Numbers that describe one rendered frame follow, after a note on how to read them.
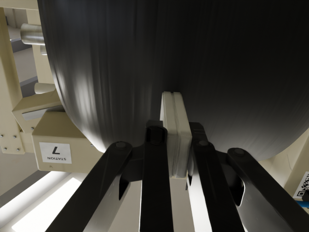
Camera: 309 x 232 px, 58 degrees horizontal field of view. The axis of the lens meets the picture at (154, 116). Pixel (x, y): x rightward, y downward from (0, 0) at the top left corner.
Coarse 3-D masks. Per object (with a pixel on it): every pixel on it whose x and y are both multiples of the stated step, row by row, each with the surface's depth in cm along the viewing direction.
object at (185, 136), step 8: (176, 96) 21; (176, 104) 19; (176, 112) 18; (184, 112) 18; (184, 120) 17; (184, 128) 16; (184, 136) 16; (184, 144) 16; (184, 152) 16; (176, 160) 16; (184, 160) 16; (176, 168) 17; (184, 168) 16; (176, 176) 17; (184, 176) 17
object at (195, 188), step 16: (192, 144) 15; (208, 144) 15; (208, 160) 14; (192, 176) 14; (208, 176) 13; (224, 176) 13; (192, 192) 14; (208, 192) 12; (224, 192) 12; (192, 208) 14; (208, 208) 11; (224, 208) 11; (208, 224) 10; (224, 224) 10; (240, 224) 10
